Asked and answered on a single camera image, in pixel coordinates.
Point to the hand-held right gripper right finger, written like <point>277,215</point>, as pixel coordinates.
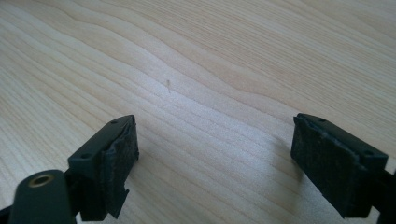
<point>333,168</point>

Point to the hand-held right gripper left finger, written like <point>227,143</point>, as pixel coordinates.
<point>102,168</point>

